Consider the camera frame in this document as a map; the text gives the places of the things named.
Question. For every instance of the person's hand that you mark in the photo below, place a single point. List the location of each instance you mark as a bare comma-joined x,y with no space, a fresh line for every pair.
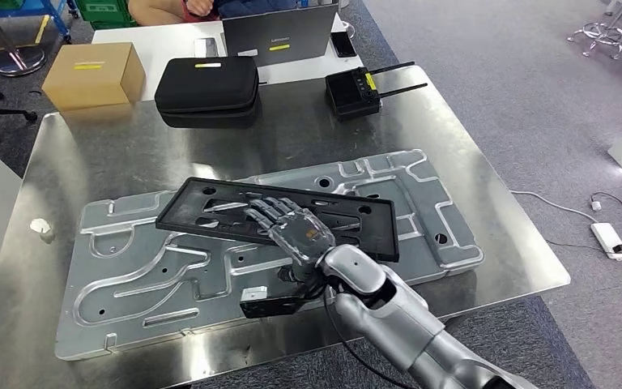
200,6

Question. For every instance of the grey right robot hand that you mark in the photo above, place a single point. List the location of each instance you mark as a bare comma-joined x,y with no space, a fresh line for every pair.
303,236

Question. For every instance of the black plastic panel part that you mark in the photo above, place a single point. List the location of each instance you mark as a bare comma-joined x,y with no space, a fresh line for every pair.
182,215

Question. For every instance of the blue metal shelf rack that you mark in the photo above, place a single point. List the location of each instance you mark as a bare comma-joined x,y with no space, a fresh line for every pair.
53,13

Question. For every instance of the large steel workbench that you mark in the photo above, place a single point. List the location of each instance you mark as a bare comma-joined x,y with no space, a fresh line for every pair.
128,150

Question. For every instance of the person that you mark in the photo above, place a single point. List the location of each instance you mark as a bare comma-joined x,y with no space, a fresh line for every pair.
155,11

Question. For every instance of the white table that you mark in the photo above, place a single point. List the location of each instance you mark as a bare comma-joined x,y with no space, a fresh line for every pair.
155,43

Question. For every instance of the grey laptop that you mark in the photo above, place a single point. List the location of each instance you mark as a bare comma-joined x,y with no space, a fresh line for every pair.
279,35

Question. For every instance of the black zipped case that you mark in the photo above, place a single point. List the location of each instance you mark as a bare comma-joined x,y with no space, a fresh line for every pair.
206,91

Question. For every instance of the brown cardboard box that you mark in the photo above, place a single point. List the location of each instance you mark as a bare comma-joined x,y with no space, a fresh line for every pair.
91,75

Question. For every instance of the black smartphone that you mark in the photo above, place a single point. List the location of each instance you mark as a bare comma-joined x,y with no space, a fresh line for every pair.
343,44

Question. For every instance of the black router with antennas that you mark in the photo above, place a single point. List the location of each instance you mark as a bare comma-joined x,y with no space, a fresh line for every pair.
351,94

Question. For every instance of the embossed silver metal plate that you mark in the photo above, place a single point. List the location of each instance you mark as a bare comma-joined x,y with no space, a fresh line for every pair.
128,279

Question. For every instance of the chrome barrier stanchion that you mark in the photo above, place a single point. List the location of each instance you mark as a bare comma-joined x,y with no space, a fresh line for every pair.
18,59

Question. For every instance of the small white cap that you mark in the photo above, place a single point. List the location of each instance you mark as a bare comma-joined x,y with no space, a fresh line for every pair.
41,226

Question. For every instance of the small white plug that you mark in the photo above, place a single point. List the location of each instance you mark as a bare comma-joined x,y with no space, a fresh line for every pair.
596,205

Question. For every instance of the white power strip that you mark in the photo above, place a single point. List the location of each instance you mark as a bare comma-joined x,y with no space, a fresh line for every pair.
606,236

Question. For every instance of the chrome stool base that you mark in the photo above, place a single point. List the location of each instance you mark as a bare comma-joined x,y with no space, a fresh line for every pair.
601,32

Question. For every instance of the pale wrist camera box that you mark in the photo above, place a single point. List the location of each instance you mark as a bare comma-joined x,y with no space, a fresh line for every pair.
253,294

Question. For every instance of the black camera bracket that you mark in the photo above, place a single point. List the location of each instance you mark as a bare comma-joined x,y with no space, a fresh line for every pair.
268,309

